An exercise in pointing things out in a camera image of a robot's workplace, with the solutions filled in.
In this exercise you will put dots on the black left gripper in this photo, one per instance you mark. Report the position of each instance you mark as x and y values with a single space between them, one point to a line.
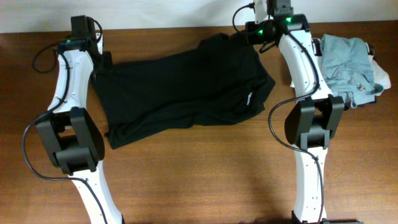
107 66

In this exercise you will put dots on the black t-shirt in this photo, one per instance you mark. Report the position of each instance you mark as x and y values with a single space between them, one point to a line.
221 82

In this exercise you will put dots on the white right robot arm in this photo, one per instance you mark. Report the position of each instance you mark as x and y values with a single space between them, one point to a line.
314 119

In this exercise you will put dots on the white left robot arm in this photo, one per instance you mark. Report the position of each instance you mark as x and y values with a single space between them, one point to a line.
73 142

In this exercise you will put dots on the navy red garment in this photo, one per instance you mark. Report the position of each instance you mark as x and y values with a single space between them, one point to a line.
348 104

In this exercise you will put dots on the white garment in pile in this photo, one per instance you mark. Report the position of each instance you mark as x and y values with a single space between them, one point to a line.
380 76

